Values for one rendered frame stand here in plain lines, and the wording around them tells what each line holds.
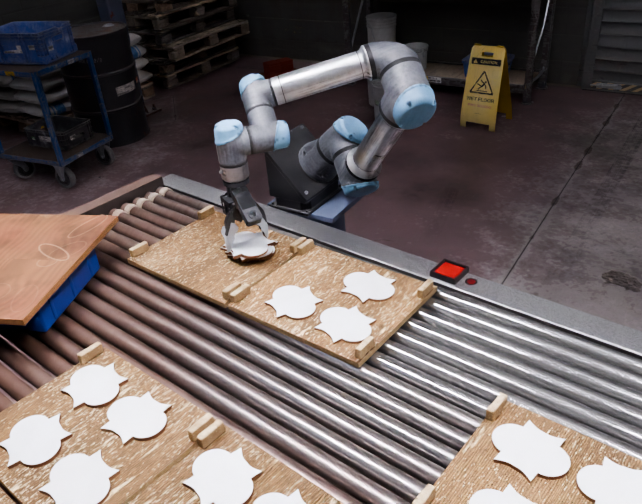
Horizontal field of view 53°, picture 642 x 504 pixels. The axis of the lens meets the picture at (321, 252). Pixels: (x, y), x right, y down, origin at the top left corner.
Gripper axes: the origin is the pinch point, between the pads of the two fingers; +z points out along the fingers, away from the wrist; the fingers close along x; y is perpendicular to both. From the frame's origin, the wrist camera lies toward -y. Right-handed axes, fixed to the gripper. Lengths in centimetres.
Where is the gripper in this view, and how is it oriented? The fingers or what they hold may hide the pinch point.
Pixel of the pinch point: (249, 244)
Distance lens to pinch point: 182.7
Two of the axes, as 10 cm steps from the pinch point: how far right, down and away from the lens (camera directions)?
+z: 0.8, 8.5, 5.2
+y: -5.2, -4.1, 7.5
